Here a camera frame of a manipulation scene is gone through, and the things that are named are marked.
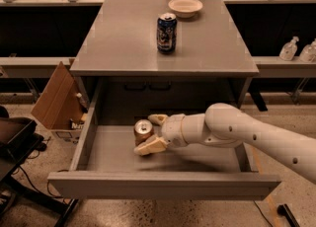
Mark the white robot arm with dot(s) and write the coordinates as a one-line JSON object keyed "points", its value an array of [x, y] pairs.
{"points": [[223, 125]]}

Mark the orange soda can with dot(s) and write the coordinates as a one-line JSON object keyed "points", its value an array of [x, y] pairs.
{"points": [[143, 129]]}

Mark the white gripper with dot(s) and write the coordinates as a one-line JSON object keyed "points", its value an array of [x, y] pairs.
{"points": [[172, 130]]}

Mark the grey shelf rail right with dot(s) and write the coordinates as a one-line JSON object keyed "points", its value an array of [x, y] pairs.
{"points": [[275, 67]]}

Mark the black office chair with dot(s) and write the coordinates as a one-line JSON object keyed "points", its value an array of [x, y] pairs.
{"points": [[18, 139]]}

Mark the white ceramic bowl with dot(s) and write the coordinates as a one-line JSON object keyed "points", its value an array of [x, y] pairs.
{"points": [[185, 8]]}

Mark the clear sanitizer bottle right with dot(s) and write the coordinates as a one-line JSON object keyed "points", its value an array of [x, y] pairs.
{"points": [[308, 53]]}

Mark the clear sanitizer bottle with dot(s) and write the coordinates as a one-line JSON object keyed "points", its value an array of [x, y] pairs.
{"points": [[289, 49], [308, 53]]}

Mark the clear sanitizer bottle left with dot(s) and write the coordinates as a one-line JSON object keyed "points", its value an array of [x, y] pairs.
{"points": [[289, 49]]}

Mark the grey open top drawer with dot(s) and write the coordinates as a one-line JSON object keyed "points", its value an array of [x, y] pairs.
{"points": [[105, 166]]}

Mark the brown cardboard box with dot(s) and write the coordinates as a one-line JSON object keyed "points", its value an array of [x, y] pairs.
{"points": [[60, 108]]}

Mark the grey cabinet counter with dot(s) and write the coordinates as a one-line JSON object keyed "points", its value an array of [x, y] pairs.
{"points": [[127, 78]]}

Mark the grey shelf rail left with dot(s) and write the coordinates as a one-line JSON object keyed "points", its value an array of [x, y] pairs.
{"points": [[31, 67]]}

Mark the blue soda can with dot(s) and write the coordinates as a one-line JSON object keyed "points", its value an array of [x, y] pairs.
{"points": [[166, 34]]}

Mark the grey shelf rail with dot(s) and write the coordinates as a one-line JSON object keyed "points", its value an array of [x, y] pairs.
{"points": [[275, 67], [31, 67]]}

